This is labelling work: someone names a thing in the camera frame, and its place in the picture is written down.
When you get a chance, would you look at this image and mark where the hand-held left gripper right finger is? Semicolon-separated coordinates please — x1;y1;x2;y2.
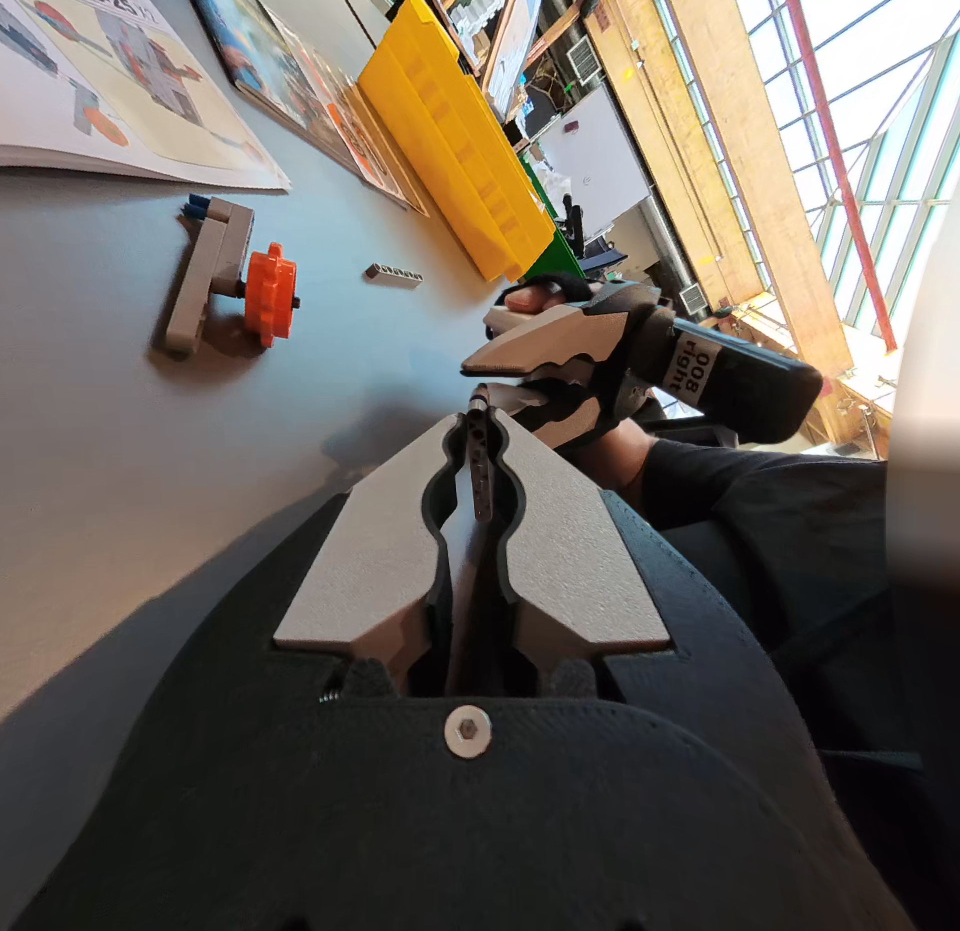
491;409;672;696

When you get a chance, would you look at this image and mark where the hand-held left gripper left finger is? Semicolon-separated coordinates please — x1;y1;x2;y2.
272;412;459;696

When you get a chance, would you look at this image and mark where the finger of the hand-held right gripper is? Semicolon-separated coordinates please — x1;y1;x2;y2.
459;303;625;381
478;380;603;454

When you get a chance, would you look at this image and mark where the grey beam with blue pins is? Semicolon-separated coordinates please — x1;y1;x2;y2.
465;412;498;523

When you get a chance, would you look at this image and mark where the person's right forearm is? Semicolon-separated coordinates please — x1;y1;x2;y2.
577;419;655;508

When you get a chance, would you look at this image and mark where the person's right hand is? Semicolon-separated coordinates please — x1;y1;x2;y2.
504;280;575;316

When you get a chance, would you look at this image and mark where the green plastic bin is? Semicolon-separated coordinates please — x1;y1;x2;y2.
521;154;586;283

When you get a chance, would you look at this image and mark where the whiteboard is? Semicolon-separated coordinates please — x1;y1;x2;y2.
536;83;652;235

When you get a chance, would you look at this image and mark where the yellow plastic bin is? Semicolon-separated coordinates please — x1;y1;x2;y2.
357;0;556;283

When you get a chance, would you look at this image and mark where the orange print leaflet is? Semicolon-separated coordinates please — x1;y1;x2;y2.
255;0;429;216

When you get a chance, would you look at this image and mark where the orange wheel beam assembly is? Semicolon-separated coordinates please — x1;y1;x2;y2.
153;194;301;358

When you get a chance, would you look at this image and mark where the leaning printed board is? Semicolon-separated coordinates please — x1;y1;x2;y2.
480;0;545;122

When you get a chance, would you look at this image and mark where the open white instruction booklet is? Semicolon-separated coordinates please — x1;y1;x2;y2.
0;0;292;193

